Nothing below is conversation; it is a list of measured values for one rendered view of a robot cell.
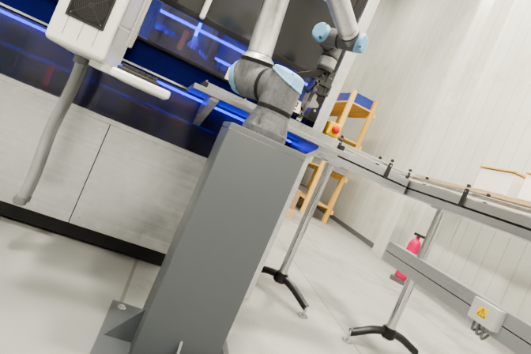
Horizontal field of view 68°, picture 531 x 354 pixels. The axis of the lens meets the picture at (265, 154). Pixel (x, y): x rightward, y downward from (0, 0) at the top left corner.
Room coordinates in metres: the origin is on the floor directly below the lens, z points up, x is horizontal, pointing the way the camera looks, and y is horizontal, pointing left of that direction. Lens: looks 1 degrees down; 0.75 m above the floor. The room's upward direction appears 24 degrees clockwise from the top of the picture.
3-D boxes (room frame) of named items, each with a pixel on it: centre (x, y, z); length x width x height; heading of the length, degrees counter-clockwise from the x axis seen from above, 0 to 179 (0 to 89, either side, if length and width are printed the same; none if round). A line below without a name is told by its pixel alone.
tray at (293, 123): (1.79, -0.10, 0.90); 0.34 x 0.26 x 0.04; 16
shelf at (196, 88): (1.79, 0.08, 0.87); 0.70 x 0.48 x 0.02; 106
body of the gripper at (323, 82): (1.68, -0.09, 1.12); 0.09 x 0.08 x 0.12; 106
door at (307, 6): (1.98, 0.04, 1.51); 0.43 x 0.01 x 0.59; 106
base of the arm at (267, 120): (1.27, 0.03, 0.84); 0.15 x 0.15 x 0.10
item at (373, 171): (2.30, -0.51, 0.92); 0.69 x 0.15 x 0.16; 106
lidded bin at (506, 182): (3.71, -2.21, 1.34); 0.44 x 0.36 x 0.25; 12
